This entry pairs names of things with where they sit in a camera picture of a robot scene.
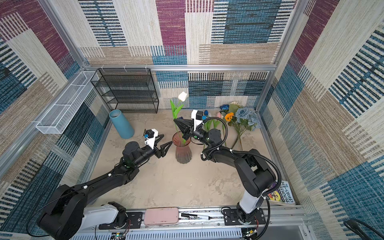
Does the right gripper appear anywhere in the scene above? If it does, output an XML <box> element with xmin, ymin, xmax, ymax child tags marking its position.
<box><xmin>174</xmin><ymin>117</ymin><xmax>211</xmax><ymax>146</ymax></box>

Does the pink ribbed glass vase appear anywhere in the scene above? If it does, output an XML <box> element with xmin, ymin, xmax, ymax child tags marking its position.
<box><xmin>172</xmin><ymin>131</ymin><xmax>192</xmax><ymax>164</ymax></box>

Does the white artificial tulip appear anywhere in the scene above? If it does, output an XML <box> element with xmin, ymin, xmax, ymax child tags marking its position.
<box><xmin>170</xmin><ymin>92</ymin><xmax>188</xmax><ymax>146</ymax></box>

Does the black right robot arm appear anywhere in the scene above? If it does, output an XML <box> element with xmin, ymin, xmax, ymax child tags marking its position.
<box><xmin>174</xmin><ymin>117</ymin><xmax>282</xmax><ymax>225</ymax></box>

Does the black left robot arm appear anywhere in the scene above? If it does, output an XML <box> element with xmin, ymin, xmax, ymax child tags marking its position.
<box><xmin>36</xmin><ymin>135</ymin><xmax>173</xmax><ymax>240</ymax></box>

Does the teal ceramic vase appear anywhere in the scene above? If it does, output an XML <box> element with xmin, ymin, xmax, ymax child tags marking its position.
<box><xmin>109</xmin><ymin>110</ymin><xmax>135</xmax><ymax>139</ymax></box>

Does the blue rose orange flower bouquet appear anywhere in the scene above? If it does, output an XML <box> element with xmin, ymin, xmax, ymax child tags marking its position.
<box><xmin>220</xmin><ymin>102</ymin><xmax>261</xmax><ymax>150</ymax></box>

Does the black white marker pen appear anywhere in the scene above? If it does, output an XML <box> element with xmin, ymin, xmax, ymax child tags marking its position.
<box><xmin>180</xmin><ymin>213</ymin><xmax>211</xmax><ymax>220</ymax></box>

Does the colourful paperback book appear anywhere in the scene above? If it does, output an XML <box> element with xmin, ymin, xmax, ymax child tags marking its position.
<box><xmin>268</xmin><ymin>181</ymin><xmax>296</xmax><ymax>205</ymax></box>

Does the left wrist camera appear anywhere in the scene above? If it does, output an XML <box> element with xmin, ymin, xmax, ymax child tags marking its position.
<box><xmin>144</xmin><ymin>129</ymin><xmax>159</xmax><ymax>150</ymax></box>

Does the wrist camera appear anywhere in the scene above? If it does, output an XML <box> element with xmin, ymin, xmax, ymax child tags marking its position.
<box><xmin>144</xmin><ymin>129</ymin><xmax>159</xmax><ymax>150</ymax></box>
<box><xmin>191</xmin><ymin>110</ymin><xmax>204</xmax><ymax>131</ymax></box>

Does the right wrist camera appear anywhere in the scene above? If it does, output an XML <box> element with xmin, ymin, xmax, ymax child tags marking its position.
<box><xmin>191</xmin><ymin>110</ymin><xmax>204</xmax><ymax>131</ymax></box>

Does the black wire shelf rack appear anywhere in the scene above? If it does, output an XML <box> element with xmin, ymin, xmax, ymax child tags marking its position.
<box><xmin>91</xmin><ymin>68</ymin><xmax>159</xmax><ymax>114</ymax></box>

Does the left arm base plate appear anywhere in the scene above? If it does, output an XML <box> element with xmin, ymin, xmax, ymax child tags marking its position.
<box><xmin>98</xmin><ymin>212</ymin><xmax>143</xmax><ymax>230</ymax></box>

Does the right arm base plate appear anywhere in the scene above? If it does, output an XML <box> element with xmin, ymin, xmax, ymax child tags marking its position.
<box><xmin>221</xmin><ymin>207</ymin><xmax>267</xmax><ymax>226</ymax></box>

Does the white mesh wall basket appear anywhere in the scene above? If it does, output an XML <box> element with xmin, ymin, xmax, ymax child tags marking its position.
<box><xmin>36</xmin><ymin>71</ymin><xmax>95</xmax><ymax>135</ymax></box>

